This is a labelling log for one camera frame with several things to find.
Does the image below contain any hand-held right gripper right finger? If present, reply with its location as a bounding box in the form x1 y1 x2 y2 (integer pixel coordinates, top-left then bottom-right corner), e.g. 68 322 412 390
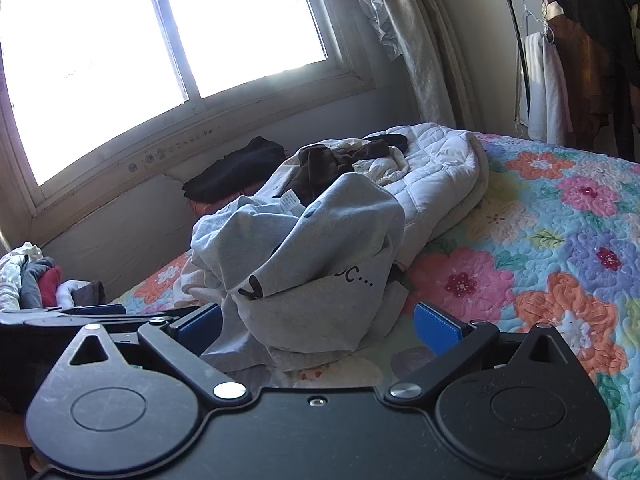
382 302 587 407

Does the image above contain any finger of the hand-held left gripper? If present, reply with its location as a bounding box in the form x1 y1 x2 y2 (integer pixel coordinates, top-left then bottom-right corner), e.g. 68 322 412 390
52 305 183 330

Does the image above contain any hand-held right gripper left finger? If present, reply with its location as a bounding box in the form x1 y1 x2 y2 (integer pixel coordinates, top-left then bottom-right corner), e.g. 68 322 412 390
50 304 252 407

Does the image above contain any grey sweatshirt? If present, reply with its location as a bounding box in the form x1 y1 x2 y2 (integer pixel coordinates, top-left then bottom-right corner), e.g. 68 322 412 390
180 172 407 374

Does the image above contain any black clothes rack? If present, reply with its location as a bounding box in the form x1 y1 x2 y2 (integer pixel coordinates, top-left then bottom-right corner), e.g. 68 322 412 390
496 0 640 137

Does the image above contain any person's left hand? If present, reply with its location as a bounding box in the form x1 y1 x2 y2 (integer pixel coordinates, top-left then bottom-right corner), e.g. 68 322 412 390
0 411 47 473

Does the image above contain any dark brown crumpled cloth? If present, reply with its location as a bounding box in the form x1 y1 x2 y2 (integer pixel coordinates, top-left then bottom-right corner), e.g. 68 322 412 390
74 280 108 307

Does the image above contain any grey crumpled cloth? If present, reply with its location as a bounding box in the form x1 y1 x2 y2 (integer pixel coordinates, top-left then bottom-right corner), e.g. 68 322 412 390
19 257 57 309

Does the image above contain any red crumpled cloth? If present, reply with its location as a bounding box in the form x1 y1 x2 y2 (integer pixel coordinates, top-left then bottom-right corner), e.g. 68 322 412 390
37 267 64 307

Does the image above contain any white crumpled cloth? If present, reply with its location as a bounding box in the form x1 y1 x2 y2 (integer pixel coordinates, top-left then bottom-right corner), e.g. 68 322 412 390
0 242 47 312

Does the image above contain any floral quilted bedspread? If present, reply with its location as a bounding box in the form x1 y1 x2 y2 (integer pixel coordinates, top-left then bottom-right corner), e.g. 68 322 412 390
107 131 640 480

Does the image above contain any white quilted blanket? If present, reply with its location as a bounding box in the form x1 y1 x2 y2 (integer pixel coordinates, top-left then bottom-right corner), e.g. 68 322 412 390
272 122 492 267

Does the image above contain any black folded garment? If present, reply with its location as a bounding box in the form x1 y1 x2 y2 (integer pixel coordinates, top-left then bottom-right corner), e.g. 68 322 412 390
182 136 287 204

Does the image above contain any cream lace cloth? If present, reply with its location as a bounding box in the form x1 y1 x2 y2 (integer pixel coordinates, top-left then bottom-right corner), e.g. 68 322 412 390
350 146 407 187

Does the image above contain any brown velvet garment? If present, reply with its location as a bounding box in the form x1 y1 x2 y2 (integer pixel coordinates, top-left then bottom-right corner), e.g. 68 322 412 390
292 137 410 202

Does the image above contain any white hanging garment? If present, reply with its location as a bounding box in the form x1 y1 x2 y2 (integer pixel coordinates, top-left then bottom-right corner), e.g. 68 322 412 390
516 31 573 147

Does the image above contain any window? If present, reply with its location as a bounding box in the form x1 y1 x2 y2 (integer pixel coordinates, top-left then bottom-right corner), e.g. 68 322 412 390
0 0 377 217

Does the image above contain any beige curtain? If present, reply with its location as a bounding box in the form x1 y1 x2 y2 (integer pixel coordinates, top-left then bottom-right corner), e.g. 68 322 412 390
334 0 487 135

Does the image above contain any brown hanging garment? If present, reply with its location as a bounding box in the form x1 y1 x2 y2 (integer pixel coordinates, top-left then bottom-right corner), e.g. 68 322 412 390
546 2 623 150

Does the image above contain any wire clothes hanger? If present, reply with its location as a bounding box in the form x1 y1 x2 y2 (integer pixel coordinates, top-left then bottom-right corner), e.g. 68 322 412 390
519 0 557 45

